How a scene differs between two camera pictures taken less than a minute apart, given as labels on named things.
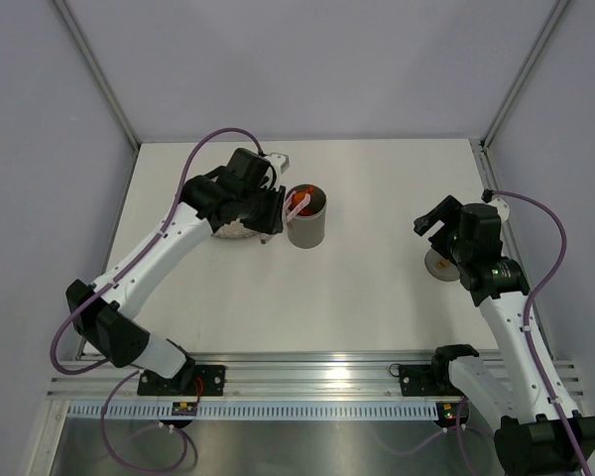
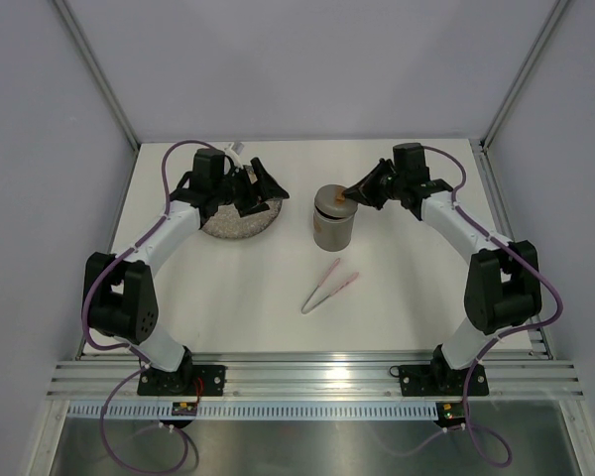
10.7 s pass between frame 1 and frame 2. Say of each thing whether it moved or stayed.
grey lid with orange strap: moved
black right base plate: stayed
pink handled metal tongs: moved
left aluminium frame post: stayed
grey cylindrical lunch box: moved
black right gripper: moved
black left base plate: stayed
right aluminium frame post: stayed
